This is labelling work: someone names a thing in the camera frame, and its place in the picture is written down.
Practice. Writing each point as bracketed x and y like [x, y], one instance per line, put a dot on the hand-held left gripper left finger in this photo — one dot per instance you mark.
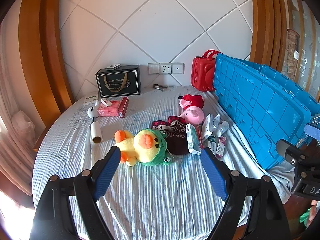
[107, 172]

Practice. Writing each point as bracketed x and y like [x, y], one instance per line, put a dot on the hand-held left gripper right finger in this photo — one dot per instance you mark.
[212, 175]

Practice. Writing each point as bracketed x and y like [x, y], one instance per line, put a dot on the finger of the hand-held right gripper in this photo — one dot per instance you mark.
[313, 131]
[287, 150]

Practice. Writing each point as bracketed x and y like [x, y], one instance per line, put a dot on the pink white ointment box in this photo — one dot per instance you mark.
[220, 148]

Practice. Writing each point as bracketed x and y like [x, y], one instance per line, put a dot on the white lint roller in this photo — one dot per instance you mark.
[95, 132]

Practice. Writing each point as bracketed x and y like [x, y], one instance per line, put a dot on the yellow duck plush green hat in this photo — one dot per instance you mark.
[145, 145]

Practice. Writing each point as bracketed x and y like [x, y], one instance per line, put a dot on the white blue medicine box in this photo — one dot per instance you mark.
[207, 127]

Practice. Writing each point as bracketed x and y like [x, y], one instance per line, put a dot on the pink tissue pack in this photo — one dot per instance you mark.
[110, 111]

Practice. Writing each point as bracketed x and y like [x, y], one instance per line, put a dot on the pink pig plush red dress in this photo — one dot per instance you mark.
[195, 113]

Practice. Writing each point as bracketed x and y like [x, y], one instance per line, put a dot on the blue plastic crate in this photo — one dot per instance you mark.
[250, 97]

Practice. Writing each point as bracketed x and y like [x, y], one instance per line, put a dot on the red slim box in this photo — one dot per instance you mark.
[123, 106]

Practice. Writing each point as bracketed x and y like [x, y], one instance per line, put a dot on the person's right hand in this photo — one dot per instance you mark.
[315, 212]

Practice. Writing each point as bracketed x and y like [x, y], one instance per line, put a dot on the green white medicine box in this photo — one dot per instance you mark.
[212, 142]

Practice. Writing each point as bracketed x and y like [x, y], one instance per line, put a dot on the dark knit hat with letters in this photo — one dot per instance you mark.
[177, 142]

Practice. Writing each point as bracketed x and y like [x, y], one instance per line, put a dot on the white medicine bottle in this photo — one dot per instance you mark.
[222, 127]

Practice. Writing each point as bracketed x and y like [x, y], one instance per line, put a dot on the white plastic tissue packet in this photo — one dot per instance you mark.
[216, 120]

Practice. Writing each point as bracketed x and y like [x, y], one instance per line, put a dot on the white blue striped tablecloth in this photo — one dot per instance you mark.
[162, 200]

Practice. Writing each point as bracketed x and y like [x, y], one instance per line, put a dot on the white dog figurine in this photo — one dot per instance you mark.
[92, 112]

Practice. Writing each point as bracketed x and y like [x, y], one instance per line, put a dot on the small white red box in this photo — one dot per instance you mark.
[106, 102]

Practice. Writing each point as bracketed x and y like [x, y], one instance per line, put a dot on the floral patterned curtain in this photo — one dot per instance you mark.
[293, 52]

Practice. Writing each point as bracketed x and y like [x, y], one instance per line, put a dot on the frosted glass sliding door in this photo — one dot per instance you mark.
[310, 42]

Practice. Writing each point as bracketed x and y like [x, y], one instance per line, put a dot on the clear plastic bag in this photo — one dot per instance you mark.
[22, 126]

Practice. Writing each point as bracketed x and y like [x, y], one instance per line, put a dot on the metal clip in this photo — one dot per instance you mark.
[160, 87]

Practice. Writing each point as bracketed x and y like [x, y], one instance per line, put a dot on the red toy suitcase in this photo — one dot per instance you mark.
[200, 72]

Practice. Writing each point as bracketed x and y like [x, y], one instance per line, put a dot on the white remote control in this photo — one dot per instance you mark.
[113, 67]

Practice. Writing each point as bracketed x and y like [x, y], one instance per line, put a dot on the pale pink curtain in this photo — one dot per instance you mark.
[10, 105]

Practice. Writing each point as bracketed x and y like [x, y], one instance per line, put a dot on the white single-hole wall panel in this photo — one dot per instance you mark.
[177, 68]

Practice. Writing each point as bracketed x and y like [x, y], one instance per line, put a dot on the white wall switch panel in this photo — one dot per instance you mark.
[153, 68]

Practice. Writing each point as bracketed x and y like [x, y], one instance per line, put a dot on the white wall socket panel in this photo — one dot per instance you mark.
[165, 68]

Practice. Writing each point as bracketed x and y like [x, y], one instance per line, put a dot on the wooden arch frame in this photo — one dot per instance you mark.
[265, 17]
[42, 55]

